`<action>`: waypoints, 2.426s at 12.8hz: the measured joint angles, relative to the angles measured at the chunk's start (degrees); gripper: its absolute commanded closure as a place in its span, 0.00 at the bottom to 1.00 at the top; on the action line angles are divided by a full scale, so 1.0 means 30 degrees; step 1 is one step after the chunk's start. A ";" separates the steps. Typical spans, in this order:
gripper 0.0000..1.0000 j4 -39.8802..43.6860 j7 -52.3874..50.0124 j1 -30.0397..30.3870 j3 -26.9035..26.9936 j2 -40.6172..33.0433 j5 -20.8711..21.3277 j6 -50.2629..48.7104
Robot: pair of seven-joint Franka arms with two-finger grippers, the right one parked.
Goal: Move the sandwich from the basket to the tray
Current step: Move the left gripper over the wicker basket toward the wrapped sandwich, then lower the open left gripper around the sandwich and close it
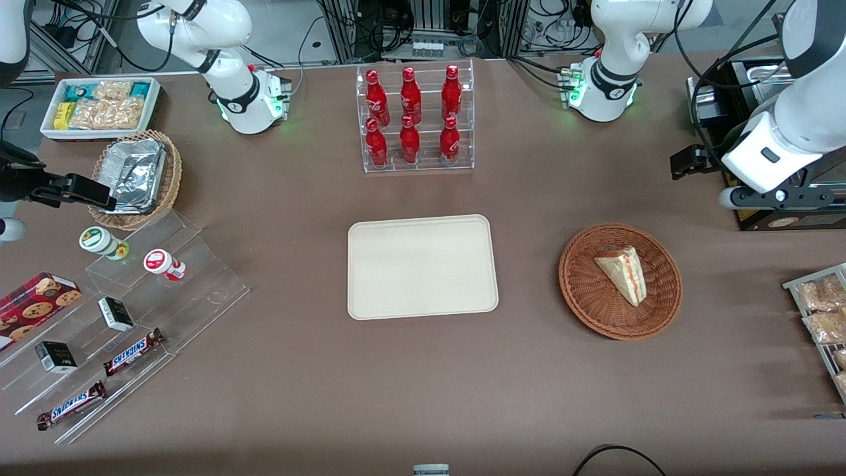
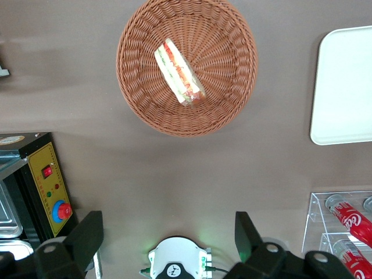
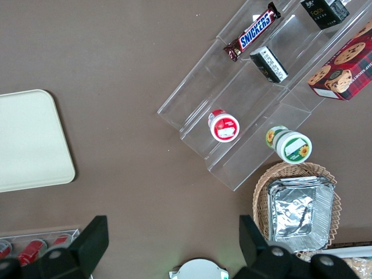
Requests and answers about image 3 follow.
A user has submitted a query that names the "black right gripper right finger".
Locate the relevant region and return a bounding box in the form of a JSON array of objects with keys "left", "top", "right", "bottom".
[{"left": 232, "top": 214, "right": 361, "bottom": 279}]

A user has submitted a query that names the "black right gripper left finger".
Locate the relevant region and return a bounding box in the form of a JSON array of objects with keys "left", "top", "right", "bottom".
[{"left": 0, "top": 215, "right": 110, "bottom": 279}]

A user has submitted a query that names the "aluminium foil tray stack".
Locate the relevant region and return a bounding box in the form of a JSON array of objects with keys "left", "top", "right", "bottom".
[{"left": 266, "top": 175, "right": 335, "bottom": 253}]

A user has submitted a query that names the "woven wicker basket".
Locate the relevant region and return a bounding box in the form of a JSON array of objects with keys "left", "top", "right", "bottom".
[{"left": 252, "top": 161, "right": 342, "bottom": 261}]

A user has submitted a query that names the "wrapped beige sandwich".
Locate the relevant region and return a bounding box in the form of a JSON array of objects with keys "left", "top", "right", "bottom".
[{"left": 342, "top": 256, "right": 372, "bottom": 279}]

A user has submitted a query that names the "cream plastic tray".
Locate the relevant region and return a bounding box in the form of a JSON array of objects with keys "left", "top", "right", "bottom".
[{"left": 0, "top": 88, "right": 76, "bottom": 194}]

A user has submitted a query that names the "red soda can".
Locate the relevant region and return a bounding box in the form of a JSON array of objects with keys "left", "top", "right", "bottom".
[
  {"left": 16, "top": 238, "right": 48, "bottom": 267},
  {"left": 48, "top": 233, "right": 73, "bottom": 251},
  {"left": 0, "top": 239, "right": 13, "bottom": 260}
]

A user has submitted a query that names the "clear acrylic can holder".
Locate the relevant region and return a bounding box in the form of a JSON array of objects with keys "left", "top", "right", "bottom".
[{"left": 0, "top": 228, "right": 81, "bottom": 264}]

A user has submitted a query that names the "white round disc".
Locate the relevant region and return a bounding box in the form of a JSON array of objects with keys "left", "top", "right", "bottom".
[{"left": 169, "top": 258, "right": 230, "bottom": 279}]

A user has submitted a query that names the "white rimmed container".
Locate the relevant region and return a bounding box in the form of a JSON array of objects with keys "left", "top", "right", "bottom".
[{"left": 327, "top": 245, "right": 372, "bottom": 260}]

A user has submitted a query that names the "green lid sunflower jar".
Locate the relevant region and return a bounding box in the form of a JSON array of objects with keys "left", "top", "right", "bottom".
[{"left": 265, "top": 125, "right": 313, "bottom": 165}]

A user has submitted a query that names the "red lid strawberry jar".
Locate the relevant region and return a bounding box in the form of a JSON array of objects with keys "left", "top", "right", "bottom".
[{"left": 207, "top": 109, "right": 241, "bottom": 144}]

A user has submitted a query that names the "clear acrylic stepped shelf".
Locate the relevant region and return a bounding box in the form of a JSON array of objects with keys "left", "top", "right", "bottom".
[
  {"left": 216, "top": 0, "right": 372, "bottom": 114},
  {"left": 156, "top": 36, "right": 313, "bottom": 192}
]

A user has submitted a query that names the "small black box white label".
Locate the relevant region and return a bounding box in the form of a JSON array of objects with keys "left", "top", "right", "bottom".
[{"left": 249, "top": 45, "right": 289, "bottom": 84}]

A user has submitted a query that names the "red tartan cookie box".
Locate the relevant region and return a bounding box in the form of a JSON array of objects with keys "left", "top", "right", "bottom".
[{"left": 307, "top": 20, "right": 372, "bottom": 102}]

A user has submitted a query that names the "Snickers chocolate bar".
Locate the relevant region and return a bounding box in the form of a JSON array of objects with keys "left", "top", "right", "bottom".
[{"left": 223, "top": 1, "right": 282, "bottom": 63}]

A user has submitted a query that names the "black box gold Face print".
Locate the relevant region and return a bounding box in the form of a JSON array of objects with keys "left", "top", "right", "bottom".
[{"left": 299, "top": 0, "right": 350, "bottom": 31}]

